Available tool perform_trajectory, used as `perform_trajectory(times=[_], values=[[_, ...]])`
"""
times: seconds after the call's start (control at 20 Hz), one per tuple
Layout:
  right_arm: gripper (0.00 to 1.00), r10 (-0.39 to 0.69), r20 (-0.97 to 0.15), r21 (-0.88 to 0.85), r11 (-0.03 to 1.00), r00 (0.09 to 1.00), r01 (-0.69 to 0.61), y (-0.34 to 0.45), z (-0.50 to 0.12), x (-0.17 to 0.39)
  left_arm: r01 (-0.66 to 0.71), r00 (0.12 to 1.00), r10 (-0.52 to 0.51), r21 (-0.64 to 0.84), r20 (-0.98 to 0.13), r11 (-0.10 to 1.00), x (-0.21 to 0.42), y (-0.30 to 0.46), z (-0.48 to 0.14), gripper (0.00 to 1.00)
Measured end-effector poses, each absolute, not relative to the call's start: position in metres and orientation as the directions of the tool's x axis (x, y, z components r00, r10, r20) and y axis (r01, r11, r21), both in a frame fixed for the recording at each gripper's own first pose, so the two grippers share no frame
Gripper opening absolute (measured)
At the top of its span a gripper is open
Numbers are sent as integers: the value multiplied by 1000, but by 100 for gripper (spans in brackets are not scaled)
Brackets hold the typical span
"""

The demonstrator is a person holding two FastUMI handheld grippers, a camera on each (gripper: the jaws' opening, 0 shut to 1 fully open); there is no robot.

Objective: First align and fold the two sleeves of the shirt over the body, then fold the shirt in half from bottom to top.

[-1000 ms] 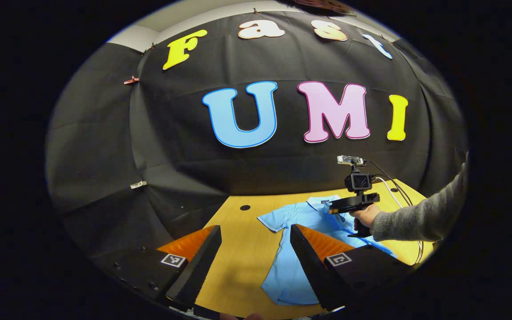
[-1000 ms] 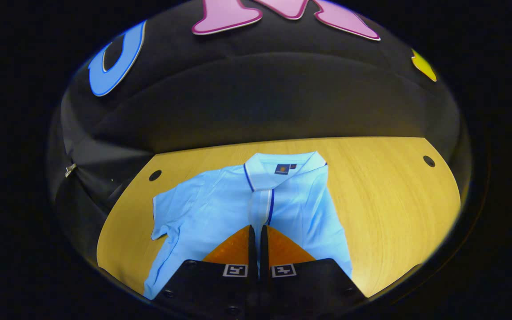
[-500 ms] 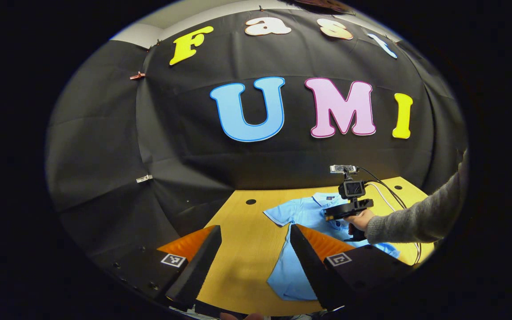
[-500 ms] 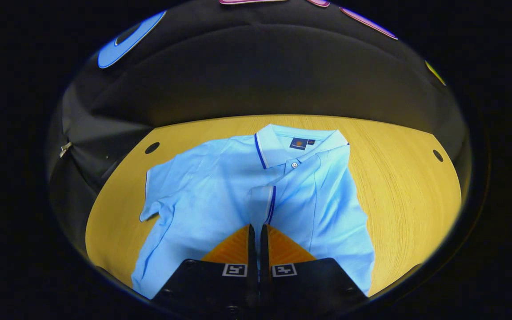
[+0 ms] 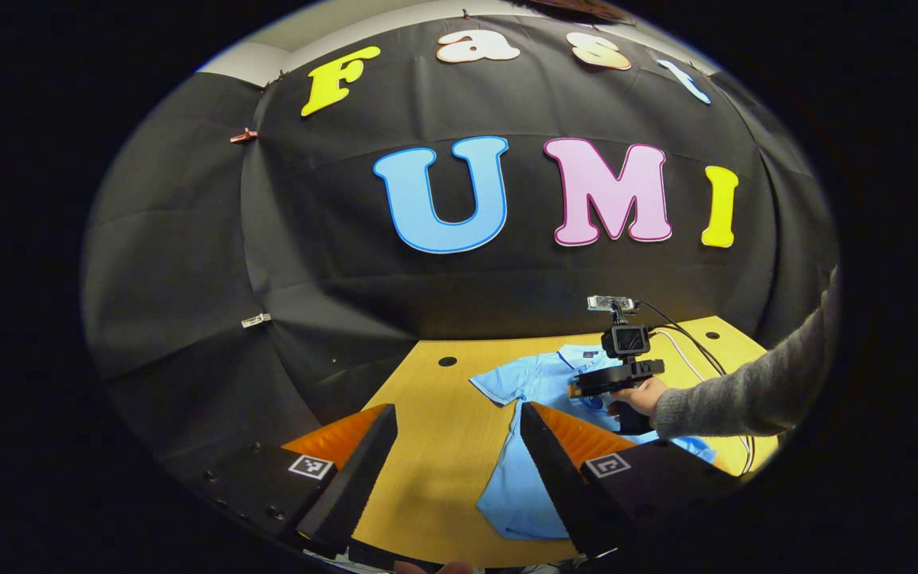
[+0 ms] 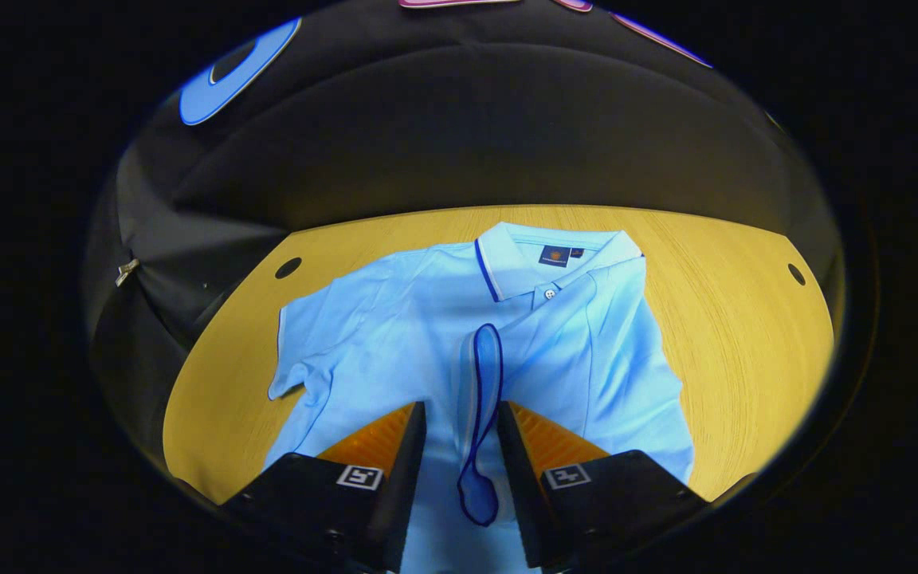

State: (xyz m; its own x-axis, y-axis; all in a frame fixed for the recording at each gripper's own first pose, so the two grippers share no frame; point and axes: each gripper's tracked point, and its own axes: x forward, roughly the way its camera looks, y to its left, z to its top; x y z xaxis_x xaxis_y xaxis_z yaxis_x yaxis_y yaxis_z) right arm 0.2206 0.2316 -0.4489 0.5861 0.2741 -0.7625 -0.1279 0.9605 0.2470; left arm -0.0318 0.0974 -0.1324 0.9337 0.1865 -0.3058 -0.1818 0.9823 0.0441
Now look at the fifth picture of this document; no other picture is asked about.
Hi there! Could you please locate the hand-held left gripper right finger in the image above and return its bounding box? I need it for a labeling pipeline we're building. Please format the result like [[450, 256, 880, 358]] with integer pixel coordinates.
[[519, 401, 747, 559]]

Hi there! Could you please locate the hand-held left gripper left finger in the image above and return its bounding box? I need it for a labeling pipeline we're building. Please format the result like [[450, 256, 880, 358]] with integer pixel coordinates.
[[196, 403, 400, 559]]

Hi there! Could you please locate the light blue T-shirt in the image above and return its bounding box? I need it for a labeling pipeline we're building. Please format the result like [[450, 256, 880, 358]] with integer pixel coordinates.
[[469, 344, 719, 541]]

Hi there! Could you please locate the black backdrop cloth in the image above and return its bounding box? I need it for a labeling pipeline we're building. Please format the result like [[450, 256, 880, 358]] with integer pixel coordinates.
[[80, 12, 841, 511]]

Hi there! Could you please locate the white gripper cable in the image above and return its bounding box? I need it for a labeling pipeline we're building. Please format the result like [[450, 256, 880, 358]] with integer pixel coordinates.
[[650, 328, 747, 473]]

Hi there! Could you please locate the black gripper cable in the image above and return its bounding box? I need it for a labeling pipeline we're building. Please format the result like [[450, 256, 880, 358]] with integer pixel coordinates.
[[636, 300, 756, 475]]

